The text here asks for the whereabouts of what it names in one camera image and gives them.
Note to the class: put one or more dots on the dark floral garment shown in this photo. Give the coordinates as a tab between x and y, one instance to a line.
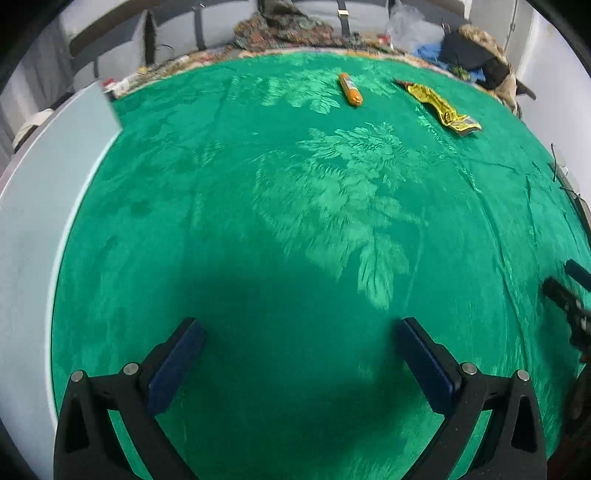
281	30

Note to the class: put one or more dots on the black bag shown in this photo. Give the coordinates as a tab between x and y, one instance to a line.
468	48

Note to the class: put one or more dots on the brown headboard panel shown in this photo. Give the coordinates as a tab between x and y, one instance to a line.
108	32

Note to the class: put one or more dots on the gold foil snack packet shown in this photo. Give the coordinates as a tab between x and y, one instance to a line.
459	120

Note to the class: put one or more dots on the small orange sausage stick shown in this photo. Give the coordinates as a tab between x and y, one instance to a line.
349	90

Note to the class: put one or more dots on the floral bed sheet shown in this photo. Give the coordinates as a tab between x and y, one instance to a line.
198	60

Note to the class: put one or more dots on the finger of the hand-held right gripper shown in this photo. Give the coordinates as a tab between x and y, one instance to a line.
563	295
579	274

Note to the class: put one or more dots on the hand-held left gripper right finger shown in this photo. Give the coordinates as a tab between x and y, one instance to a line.
427	369

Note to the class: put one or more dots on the yellow snack packet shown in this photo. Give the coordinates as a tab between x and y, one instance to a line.
422	93

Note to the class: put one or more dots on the grey curtain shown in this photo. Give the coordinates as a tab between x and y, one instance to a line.
32	69

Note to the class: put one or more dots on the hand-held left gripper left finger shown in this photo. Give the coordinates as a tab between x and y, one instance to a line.
175	364

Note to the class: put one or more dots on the clear plastic bag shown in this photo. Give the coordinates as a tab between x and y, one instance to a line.
408	27

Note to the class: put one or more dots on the white cloth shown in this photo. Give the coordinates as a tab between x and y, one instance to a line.
32	127

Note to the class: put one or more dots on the grey two-tone pillow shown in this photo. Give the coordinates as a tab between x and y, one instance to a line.
351	14
207	25
111	50

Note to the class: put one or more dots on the green patterned blanket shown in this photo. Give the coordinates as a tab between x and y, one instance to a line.
277	207

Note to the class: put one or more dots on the blue cloth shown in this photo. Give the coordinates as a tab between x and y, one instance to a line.
427	51

